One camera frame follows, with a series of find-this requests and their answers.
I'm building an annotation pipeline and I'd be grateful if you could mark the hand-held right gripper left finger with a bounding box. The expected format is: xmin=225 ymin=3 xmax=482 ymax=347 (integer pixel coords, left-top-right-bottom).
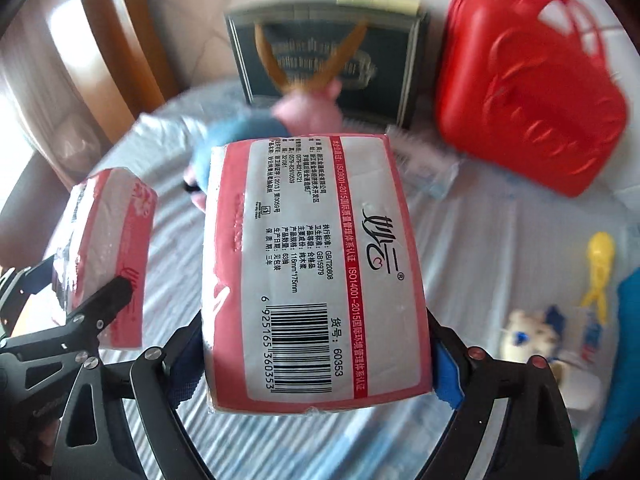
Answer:
xmin=52 ymin=322 xmax=221 ymax=480

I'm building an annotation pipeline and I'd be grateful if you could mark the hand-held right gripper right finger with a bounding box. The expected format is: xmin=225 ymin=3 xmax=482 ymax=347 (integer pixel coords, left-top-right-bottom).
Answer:
xmin=425 ymin=307 xmax=586 ymax=480

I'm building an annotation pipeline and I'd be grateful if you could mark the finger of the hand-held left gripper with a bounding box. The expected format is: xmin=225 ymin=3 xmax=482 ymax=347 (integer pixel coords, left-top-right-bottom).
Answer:
xmin=0 ymin=276 xmax=135 ymax=361
xmin=0 ymin=262 xmax=71 ymax=331

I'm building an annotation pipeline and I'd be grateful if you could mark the pink tissue pack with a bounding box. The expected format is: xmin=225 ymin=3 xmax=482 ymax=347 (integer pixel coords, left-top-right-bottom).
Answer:
xmin=52 ymin=167 xmax=158 ymax=351
xmin=200 ymin=134 xmax=435 ymax=415

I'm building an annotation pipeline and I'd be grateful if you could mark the blue plastic crate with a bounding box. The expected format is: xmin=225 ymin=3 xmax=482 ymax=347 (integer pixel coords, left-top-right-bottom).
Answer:
xmin=585 ymin=265 xmax=640 ymax=480

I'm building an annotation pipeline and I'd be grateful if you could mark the clear plastic packet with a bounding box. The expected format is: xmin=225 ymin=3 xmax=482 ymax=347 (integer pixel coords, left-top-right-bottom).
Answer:
xmin=387 ymin=127 xmax=461 ymax=198

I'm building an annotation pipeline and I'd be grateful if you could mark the blue pig plush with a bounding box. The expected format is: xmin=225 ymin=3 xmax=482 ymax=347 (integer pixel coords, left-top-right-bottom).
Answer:
xmin=182 ymin=80 xmax=346 ymax=211

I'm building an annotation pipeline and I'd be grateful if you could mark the white cat plush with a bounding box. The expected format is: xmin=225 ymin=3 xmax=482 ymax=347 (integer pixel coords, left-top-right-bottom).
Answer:
xmin=501 ymin=305 xmax=563 ymax=361

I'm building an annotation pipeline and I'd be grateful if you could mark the small blue red box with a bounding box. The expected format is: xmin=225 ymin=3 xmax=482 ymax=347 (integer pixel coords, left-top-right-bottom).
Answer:
xmin=582 ymin=310 xmax=607 ymax=356

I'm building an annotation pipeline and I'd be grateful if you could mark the yellow plastic clip toy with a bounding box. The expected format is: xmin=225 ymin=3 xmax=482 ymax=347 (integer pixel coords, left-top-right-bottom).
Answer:
xmin=580 ymin=231 xmax=617 ymax=326

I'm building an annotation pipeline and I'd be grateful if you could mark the red plastic basket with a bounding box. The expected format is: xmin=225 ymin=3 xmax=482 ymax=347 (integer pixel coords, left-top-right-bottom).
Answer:
xmin=434 ymin=0 xmax=630 ymax=198

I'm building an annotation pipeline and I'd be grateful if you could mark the small yellow box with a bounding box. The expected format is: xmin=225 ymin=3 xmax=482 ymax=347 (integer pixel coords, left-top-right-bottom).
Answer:
xmin=336 ymin=0 xmax=421 ymax=17

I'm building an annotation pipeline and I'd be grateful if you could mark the wooden headboard frame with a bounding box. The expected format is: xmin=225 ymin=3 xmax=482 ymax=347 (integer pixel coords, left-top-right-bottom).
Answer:
xmin=75 ymin=0 xmax=181 ymax=111

